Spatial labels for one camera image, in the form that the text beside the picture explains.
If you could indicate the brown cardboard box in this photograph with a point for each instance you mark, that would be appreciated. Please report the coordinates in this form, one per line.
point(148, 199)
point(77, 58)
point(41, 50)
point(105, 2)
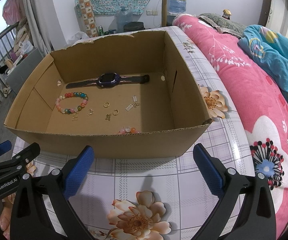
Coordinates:
point(124, 143)

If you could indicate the white window curtain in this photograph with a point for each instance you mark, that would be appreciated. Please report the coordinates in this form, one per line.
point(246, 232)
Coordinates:
point(36, 12)

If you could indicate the green drink can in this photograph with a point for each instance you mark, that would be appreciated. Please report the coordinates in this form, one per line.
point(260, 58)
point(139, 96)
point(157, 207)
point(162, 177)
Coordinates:
point(100, 30)

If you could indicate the white wall socket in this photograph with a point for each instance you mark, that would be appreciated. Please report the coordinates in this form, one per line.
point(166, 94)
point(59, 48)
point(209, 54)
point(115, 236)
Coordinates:
point(152, 12)

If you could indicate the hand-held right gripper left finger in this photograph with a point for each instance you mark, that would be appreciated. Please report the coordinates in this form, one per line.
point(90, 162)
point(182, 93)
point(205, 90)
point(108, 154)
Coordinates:
point(80, 172)

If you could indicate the checked patterned strip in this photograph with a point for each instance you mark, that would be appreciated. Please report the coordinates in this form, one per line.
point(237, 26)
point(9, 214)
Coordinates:
point(89, 15)

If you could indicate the silver abacus earring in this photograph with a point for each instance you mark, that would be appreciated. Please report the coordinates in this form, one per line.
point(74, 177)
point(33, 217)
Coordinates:
point(134, 98)
point(129, 107)

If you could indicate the white plastic bag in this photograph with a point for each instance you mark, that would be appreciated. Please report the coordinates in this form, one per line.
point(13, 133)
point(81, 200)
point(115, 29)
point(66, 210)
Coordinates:
point(80, 38)

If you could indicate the small gold charm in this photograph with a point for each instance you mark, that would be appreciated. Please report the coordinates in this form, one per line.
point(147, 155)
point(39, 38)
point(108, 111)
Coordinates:
point(136, 104)
point(90, 111)

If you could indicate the clear large water bottle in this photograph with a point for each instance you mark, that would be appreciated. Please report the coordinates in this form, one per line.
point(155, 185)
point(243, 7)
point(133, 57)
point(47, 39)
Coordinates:
point(125, 18)

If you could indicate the blue water dispenser bottle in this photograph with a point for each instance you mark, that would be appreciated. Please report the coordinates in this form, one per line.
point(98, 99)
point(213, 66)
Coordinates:
point(177, 1)

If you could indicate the blue cartoon quilt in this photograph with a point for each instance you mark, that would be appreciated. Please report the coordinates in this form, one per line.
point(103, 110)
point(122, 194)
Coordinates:
point(271, 52)

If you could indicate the pile of household clutter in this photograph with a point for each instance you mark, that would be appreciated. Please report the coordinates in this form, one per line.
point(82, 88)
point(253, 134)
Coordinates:
point(21, 42)

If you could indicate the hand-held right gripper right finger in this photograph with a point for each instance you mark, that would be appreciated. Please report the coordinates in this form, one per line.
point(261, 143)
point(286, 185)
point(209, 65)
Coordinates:
point(209, 170)

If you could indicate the pink bed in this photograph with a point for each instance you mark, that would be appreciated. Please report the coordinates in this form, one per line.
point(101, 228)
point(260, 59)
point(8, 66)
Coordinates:
point(234, 75)

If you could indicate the gold butterfly earring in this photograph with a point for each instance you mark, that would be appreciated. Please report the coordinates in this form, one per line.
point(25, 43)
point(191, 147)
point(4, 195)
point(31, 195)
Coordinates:
point(108, 116)
point(75, 117)

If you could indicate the person's left hand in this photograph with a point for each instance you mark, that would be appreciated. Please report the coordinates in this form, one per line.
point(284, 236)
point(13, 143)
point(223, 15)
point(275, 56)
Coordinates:
point(5, 220)

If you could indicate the grey storage box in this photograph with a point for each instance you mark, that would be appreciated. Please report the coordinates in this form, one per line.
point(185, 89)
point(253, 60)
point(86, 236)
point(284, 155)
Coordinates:
point(25, 66)

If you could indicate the grey floral pillow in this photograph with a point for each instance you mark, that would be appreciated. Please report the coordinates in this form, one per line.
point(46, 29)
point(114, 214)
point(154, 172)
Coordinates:
point(221, 23)

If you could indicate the pink hanging garment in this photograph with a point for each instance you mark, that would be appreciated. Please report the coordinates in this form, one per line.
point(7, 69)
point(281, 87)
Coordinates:
point(10, 10)

